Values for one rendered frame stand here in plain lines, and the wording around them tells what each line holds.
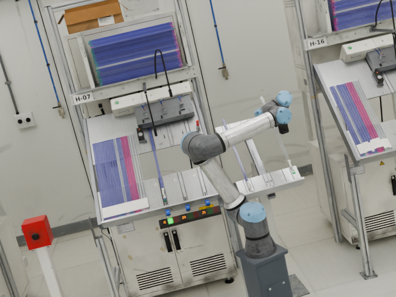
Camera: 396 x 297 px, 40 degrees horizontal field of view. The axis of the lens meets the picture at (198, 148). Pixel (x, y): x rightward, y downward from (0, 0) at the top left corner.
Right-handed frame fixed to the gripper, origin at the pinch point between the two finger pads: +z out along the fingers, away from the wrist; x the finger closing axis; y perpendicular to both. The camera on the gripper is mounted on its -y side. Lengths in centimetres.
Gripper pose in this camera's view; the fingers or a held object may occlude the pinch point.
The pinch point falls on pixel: (274, 126)
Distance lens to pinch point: 294.5
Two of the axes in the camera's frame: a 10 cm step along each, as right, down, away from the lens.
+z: -0.4, 3.2, 9.5
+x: -9.6, 2.5, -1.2
